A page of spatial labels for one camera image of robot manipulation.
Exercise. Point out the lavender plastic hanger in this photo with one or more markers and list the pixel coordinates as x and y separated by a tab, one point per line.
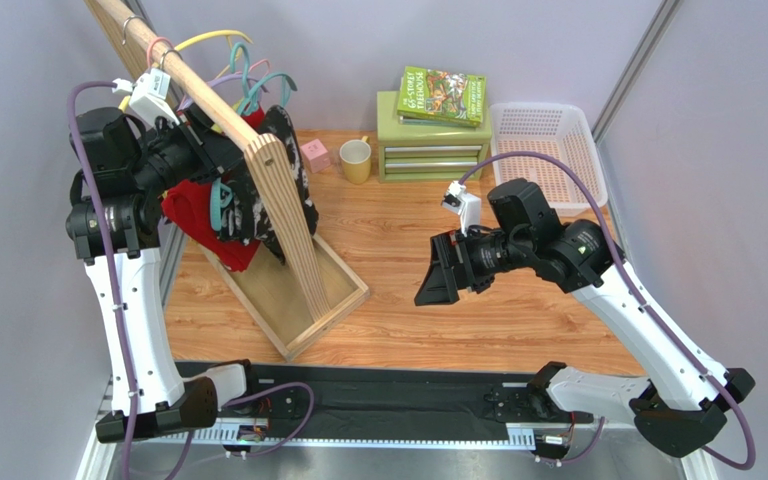
229	78

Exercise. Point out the teal plastic hanger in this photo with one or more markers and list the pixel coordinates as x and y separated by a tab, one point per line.
276	121

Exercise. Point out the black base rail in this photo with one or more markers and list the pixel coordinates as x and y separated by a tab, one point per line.
395	408

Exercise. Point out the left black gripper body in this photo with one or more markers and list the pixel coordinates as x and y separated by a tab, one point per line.
182	153

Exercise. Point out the black white patterned trousers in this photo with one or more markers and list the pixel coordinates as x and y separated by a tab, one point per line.
279	195

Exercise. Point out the pink cube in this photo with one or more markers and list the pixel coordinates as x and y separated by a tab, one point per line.
317	155

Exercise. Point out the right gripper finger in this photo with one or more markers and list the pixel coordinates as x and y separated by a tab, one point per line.
436	292
446	263

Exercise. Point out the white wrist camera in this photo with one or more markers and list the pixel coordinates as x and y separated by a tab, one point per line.
148	96
465	205

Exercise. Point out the green drawer box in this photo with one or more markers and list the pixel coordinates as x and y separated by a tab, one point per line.
414	152

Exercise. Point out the yellow mug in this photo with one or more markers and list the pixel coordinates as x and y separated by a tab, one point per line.
355	160

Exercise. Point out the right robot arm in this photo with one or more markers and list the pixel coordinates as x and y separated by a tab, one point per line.
681	402

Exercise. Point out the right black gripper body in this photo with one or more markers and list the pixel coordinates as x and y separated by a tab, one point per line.
458	259

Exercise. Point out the pink plastic hanger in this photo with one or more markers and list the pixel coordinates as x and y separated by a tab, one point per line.
162	45

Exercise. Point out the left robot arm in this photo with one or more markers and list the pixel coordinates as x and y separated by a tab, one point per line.
115	214

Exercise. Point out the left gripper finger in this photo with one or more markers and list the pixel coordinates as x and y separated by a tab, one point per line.
199	127
224	174

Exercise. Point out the wooden clothes rack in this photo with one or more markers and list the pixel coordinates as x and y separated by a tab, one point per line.
296	302

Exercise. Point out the green treehouse book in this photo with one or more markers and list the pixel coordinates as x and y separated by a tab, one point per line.
442	96

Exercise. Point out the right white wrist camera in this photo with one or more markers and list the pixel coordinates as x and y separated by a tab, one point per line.
465	205

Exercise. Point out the white plastic basket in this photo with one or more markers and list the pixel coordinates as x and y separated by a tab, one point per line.
557	130

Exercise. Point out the red trousers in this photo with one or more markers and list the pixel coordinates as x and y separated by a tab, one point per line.
223	220

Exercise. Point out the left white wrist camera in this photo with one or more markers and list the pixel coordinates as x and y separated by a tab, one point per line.
148	96

